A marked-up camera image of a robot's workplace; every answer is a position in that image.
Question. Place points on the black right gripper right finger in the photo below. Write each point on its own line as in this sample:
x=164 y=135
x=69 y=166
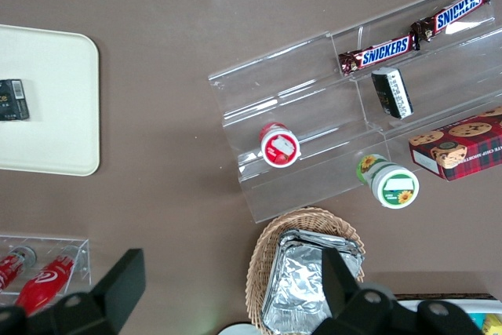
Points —
x=337 y=288

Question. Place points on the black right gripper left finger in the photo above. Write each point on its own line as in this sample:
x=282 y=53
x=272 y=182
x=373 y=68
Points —
x=117 y=288

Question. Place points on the aluminium foil tray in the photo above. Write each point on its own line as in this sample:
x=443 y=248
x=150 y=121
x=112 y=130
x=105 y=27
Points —
x=310 y=235
x=298 y=284

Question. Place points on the oval wicker basket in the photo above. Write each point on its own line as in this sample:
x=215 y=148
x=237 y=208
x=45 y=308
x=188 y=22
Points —
x=263 y=252

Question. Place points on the white rectangular snack tray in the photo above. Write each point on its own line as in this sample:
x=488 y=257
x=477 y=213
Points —
x=451 y=303

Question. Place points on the cream plastic tray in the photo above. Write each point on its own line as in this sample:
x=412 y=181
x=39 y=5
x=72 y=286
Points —
x=59 y=115

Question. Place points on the clear acrylic bottle rack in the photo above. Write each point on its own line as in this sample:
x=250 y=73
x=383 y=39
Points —
x=84 y=256

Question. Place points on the red cola bottle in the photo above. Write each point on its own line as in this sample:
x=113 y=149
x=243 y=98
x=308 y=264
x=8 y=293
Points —
x=43 y=282
x=12 y=268

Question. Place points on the green lid sunflower cup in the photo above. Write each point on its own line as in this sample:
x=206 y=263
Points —
x=394 y=188

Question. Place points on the teal snack packet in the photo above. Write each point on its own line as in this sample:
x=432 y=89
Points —
x=476 y=318

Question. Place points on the red lid strawberry cup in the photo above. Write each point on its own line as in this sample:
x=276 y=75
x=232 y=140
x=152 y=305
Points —
x=281 y=148

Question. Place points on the yellow snack packet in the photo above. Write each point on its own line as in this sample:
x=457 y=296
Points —
x=493 y=326

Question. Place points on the clear acrylic stepped display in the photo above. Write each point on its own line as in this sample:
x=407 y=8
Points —
x=313 y=115

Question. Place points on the red tartan cookie box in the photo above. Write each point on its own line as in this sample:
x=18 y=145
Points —
x=463 y=146

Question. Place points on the small black and white box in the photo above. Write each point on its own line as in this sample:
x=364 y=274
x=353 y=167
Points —
x=392 y=93

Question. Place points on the black box with gold print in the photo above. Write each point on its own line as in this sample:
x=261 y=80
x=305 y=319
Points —
x=13 y=99

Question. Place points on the Snickers chocolate bar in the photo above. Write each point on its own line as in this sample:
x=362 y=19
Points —
x=378 y=55
x=455 y=11

